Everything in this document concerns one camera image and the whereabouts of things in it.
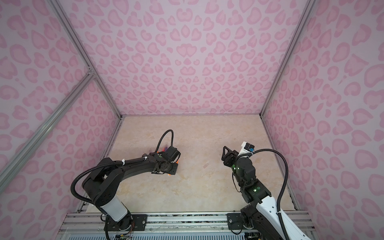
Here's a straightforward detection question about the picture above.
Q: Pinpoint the diagonal aluminium frame bar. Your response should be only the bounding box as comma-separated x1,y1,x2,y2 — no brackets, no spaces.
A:
1,71,94,193

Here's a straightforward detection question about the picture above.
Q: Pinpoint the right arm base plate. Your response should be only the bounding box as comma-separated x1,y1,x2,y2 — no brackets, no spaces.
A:
226,212,245,231

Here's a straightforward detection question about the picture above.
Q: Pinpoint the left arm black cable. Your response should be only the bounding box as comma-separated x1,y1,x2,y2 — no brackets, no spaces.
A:
70,129,175,205

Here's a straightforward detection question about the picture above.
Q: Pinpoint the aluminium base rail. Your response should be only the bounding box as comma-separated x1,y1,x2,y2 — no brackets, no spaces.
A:
55,211,319,240

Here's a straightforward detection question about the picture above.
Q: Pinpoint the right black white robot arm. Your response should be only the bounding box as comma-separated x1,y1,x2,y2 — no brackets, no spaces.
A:
222,142,309,240

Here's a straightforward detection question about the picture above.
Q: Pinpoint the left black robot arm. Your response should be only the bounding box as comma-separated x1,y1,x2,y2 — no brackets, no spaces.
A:
82,147,181,225

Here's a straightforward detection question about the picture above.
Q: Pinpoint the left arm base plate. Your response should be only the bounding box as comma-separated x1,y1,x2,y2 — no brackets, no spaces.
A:
104,214,148,232

